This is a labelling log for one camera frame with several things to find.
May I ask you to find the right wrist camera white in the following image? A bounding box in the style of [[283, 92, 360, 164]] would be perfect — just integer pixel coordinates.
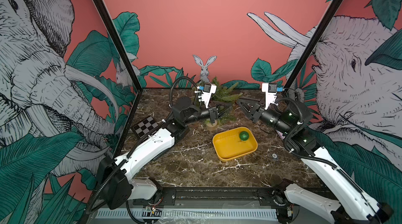
[[261, 83, 283, 110]]

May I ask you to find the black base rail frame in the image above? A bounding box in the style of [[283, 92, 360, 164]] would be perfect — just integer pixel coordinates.
[[78, 187, 346, 224]]

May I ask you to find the small green christmas tree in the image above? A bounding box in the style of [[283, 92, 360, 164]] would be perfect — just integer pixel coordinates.
[[204, 77, 243, 131]]

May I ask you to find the yellow plastic tray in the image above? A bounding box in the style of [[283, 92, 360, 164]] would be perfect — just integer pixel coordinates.
[[213, 127, 258, 162]]

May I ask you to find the checkerboard calibration board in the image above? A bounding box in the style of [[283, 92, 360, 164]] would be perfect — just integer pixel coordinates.
[[131, 116, 158, 140]]

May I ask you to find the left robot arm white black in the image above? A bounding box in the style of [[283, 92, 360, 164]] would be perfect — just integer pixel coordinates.
[[85, 76, 223, 215]]

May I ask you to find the purple glitter toy microphone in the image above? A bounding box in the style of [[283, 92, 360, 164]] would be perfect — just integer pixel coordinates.
[[276, 131, 285, 139]]

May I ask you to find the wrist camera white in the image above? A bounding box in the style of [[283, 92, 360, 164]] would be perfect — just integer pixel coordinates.
[[194, 84, 217, 108], [261, 83, 283, 110]]

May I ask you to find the green glitter ball ornament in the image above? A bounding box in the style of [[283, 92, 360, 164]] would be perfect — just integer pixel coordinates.
[[239, 131, 250, 141]]

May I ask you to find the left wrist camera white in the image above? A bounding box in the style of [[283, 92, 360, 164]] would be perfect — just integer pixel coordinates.
[[194, 84, 217, 108]]

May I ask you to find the white slotted cable duct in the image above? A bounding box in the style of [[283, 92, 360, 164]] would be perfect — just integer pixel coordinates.
[[95, 208, 278, 221]]

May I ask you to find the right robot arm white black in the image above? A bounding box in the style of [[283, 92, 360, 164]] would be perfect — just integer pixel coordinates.
[[236, 97, 394, 224]]

